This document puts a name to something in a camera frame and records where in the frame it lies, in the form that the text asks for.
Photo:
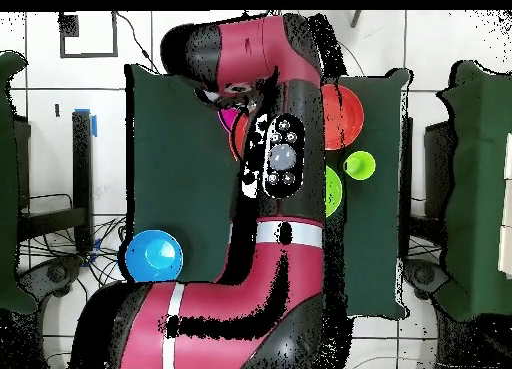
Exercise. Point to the red-orange bowl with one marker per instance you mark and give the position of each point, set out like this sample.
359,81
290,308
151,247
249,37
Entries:
240,135
346,117

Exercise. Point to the large pink bowl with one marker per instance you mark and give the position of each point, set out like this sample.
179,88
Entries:
228,117

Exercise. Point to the light blue bowl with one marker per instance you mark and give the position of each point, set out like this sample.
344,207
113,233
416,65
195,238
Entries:
154,259

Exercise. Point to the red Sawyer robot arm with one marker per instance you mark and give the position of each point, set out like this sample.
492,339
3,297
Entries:
248,297

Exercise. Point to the white box stack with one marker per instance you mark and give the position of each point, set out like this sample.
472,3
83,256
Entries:
507,245

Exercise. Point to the green bowl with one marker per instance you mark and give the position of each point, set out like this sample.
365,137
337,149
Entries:
333,191

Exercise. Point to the dark green table cloth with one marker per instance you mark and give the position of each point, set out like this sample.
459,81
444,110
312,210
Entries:
180,165

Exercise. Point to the light green cup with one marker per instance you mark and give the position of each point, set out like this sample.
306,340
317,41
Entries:
360,165

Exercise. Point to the black metal stand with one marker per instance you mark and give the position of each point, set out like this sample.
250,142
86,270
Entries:
82,177

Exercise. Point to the blue tape strip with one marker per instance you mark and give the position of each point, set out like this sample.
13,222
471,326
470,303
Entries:
94,126

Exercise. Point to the grey tripod leg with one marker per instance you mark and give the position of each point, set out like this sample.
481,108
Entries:
355,19

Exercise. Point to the green clothed side table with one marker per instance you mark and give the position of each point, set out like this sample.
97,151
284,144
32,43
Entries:
476,185
8,185

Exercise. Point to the black pedestal foot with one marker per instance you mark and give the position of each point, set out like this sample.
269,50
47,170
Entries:
56,273
426,277

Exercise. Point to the black square floor frame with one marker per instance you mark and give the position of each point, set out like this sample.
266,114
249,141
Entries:
115,33

